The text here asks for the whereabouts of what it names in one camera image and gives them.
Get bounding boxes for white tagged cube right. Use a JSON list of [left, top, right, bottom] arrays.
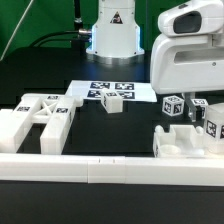
[[192, 98, 208, 118]]

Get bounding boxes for white chair back frame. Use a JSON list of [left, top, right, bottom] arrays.
[[0, 93, 84, 155]]

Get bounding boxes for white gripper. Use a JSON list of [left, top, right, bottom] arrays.
[[150, 0, 224, 122]]

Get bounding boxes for white U-shaped obstacle fence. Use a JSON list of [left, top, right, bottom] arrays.
[[0, 108, 224, 187]]

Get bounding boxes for white chair seat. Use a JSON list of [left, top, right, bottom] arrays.
[[153, 125, 206, 158]]

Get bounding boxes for white marker sheet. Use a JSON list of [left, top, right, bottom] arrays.
[[66, 80, 157, 102]]

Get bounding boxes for thin white rod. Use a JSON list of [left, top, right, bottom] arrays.
[[0, 0, 35, 61]]

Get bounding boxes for black cables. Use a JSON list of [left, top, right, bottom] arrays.
[[29, 29, 93, 48]]

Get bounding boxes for white tagged cube left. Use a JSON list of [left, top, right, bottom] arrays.
[[162, 95, 184, 116]]

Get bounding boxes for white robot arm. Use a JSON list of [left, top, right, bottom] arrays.
[[86, 0, 224, 94]]

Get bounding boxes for black pole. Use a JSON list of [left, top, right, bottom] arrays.
[[73, 0, 82, 31]]

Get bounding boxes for white tagged cube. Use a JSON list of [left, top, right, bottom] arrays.
[[162, 95, 184, 116], [192, 98, 208, 118]]

